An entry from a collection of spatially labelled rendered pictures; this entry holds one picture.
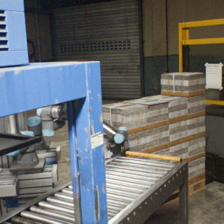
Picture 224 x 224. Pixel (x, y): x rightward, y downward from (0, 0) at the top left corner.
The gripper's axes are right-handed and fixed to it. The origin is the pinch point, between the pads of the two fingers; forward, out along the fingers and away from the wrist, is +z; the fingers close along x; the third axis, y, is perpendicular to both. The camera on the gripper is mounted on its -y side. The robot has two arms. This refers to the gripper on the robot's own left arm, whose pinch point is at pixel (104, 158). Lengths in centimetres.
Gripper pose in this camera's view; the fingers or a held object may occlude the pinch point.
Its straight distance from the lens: 271.4
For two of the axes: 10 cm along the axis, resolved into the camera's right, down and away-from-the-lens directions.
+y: -0.5, -9.8, -1.7
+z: -5.1, 1.7, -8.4
